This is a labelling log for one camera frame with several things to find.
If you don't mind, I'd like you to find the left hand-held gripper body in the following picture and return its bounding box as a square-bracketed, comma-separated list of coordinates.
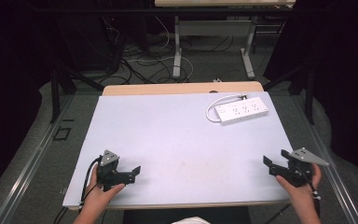
[96, 149, 137, 192]

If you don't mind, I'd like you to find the wooden table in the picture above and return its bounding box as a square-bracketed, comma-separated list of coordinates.
[62, 80, 294, 212]

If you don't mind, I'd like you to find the aluminium floor rail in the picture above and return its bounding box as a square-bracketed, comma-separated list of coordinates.
[290, 92, 358, 224]
[0, 93, 76, 224]

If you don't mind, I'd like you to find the person's white clothing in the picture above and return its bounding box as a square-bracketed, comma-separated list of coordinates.
[170, 216, 212, 224]

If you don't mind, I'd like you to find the person's dark lap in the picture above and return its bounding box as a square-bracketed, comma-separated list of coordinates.
[122, 206, 252, 224]

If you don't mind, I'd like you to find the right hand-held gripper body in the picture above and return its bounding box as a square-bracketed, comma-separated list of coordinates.
[268, 147, 330, 189]

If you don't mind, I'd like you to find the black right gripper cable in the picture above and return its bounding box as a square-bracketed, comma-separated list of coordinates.
[262, 167, 322, 224]

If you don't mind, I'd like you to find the pale table mat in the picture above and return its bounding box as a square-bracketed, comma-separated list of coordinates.
[62, 91, 294, 208]

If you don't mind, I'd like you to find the tangle of floor cables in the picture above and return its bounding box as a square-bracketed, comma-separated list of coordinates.
[101, 15, 235, 86]

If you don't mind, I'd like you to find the white desk with metal legs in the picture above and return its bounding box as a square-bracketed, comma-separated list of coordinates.
[154, 0, 296, 80]

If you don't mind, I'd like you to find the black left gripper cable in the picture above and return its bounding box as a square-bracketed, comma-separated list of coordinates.
[52, 156, 103, 224]

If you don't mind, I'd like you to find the white power strip cable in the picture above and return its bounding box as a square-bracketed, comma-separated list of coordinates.
[204, 92, 250, 123]

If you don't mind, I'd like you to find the person's right hand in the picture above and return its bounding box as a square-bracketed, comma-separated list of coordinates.
[275, 163, 323, 207]

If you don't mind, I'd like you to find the white power strip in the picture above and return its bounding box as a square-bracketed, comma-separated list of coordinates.
[213, 96, 269, 126]

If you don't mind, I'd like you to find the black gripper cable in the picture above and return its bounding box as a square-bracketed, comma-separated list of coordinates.
[262, 167, 322, 224]
[52, 156, 103, 224]

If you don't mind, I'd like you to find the black floor socket frame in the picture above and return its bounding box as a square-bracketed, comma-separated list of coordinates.
[52, 126, 73, 142]

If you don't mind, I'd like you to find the black metal stand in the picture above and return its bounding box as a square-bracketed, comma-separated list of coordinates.
[262, 63, 316, 126]
[49, 66, 106, 124]

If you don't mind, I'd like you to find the person's left hand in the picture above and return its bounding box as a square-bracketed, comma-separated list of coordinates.
[85, 163, 126, 216]

